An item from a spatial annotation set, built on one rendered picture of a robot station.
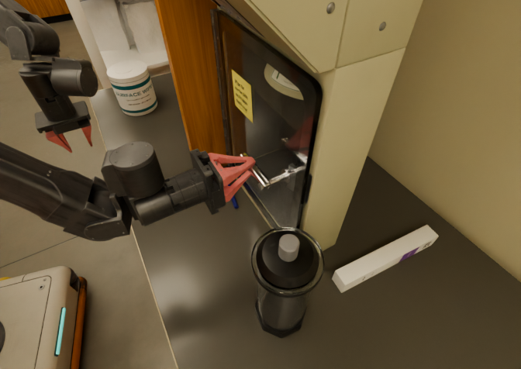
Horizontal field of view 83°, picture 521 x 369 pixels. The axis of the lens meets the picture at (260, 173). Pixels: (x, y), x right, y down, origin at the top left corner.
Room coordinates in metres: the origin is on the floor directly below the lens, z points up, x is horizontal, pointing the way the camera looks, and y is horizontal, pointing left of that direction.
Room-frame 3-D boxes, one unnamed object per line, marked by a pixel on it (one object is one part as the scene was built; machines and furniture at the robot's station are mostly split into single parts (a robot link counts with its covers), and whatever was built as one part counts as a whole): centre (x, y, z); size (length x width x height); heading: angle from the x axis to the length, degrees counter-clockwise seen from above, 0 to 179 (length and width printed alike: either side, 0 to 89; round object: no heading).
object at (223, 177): (0.35, 0.05, 1.20); 0.09 x 0.07 x 0.07; 120
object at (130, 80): (0.93, 0.45, 1.02); 0.13 x 0.13 x 0.15
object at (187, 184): (0.31, 0.11, 1.20); 0.07 x 0.07 x 0.10; 30
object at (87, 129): (0.54, 0.43, 1.14); 0.07 x 0.07 x 0.09; 30
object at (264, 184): (0.36, 0.00, 1.20); 0.10 x 0.05 x 0.03; 29
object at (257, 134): (0.44, 0.01, 1.19); 0.30 x 0.01 x 0.40; 30
